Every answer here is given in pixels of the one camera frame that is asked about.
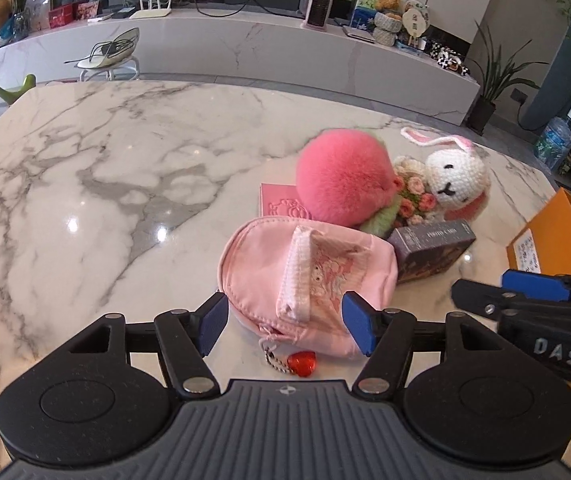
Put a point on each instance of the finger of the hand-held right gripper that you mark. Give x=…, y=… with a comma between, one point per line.
x=535, y=284
x=480, y=299

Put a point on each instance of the red heart charm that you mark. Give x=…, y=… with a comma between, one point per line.
x=303, y=364

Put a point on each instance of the round wooden sign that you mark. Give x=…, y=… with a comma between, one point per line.
x=414, y=20

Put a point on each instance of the white crochet bunny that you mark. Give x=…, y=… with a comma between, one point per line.
x=455, y=172

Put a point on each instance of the landscape picture board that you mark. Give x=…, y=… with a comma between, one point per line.
x=364, y=5

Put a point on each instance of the black white checkered item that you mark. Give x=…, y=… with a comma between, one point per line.
x=448, y=57

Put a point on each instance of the pink gift box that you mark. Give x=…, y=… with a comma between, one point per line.
x=87, y=10

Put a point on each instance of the pink fluffy plush ball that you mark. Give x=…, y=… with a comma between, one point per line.
x=343, y=177

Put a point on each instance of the silver tablet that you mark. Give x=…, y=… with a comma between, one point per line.
x=358, y=33

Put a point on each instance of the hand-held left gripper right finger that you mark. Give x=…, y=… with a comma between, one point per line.
x=359, y=322

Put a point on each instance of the pink space heater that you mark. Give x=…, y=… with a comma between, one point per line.
x=319, y=7

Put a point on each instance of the white router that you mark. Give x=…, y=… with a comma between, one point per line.
x=151, y=10

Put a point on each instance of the blue water bottle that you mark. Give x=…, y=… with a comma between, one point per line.
x=555, y=142

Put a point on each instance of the brown teddy bear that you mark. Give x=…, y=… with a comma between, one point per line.
x=389, y=1

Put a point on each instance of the orange cardboard box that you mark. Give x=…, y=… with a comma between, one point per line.
x=560, y=240

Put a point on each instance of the green stool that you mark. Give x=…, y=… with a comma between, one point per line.
x=10, y=91

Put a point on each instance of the small bear with flowers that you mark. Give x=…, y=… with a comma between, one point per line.
x=415, y=190

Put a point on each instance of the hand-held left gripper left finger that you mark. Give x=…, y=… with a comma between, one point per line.
x=213, y=324

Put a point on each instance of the potted grass plant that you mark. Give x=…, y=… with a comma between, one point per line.
x=483, y=110

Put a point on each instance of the red gift box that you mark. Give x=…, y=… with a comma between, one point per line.
x=60, y=16

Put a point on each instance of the grey card box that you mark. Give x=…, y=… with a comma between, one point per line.
x=430, y=250

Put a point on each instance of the pink fabric pouch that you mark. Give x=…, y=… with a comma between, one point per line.
x=315, y=280

